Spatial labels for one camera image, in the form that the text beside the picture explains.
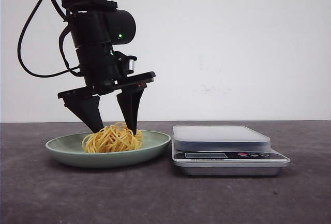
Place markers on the yellow vermicelli noodle bundle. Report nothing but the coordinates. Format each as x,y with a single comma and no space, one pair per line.
113,138

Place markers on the silver digital kitchen scale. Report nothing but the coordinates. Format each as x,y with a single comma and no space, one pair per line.
225,150

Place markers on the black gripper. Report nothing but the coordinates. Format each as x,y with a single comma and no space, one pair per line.
99,68

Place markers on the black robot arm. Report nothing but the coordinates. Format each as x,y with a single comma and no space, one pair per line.
96,26

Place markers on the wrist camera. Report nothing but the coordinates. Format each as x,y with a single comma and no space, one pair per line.
125,63

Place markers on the light green round plate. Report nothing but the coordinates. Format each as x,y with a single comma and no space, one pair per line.
68,150

